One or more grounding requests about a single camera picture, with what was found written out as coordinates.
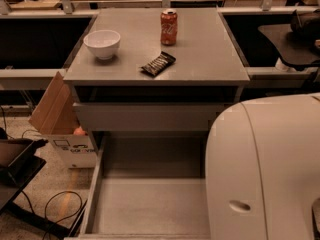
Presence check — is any closed grey top drawer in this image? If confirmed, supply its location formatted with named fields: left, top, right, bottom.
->
left=74, top=103, right=227, bottom=132

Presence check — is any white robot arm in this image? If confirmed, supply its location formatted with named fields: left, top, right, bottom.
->
left=205, top=93, right=320, bottom=240

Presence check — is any black snack bar wrapper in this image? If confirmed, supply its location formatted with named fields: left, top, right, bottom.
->
left=141, top=51, right=176, bottom=77

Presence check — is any open grey middle drawer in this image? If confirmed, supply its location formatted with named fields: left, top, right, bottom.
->
left=65, top=134, right=210, bottom=240

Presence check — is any black office chair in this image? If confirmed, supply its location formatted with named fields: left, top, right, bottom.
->
left=258, top=10, right=320, bottom=71

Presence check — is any white ceramic bowl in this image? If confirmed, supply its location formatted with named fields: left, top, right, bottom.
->
left=83, top=30, right=121, bottom=60

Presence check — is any black equipment stand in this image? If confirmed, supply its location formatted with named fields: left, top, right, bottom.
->
left=0, top=128, right=85, bottom=240

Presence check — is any orange fruit in box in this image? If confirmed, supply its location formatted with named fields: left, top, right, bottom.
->
left=73, top=127, right=87, bottom=136

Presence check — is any open cardboard box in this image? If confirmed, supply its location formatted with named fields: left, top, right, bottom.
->
left=29, top=73, right=96, bottom=169

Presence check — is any red coke can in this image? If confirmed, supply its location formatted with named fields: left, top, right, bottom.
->
left=161, top=8, right=178, bottom=45

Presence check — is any grey drawer cabinet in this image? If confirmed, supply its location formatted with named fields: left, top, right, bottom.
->
left=64, top=8, right=249, bottom=148

